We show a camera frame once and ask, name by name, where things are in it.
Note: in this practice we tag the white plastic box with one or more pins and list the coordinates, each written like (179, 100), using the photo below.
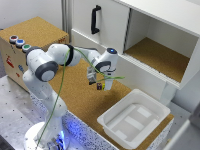
(133, 120)

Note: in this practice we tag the green button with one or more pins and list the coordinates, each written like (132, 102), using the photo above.
(26, 47)

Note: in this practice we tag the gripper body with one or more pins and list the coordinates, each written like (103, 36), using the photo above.
(100, 76)

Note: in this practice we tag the white sliding door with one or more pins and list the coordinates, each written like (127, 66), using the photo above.
(113, 23)

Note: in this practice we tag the red button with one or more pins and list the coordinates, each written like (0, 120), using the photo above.
(13, 38)

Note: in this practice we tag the wooden drawer box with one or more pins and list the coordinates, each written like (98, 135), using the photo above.
(36, 30)

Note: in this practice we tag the white cabinet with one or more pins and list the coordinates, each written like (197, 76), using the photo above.
(173, 13)

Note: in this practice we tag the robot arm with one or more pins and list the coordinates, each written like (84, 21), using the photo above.
(40, 66)

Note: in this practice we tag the blue button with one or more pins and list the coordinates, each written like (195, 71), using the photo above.
(20, 42)

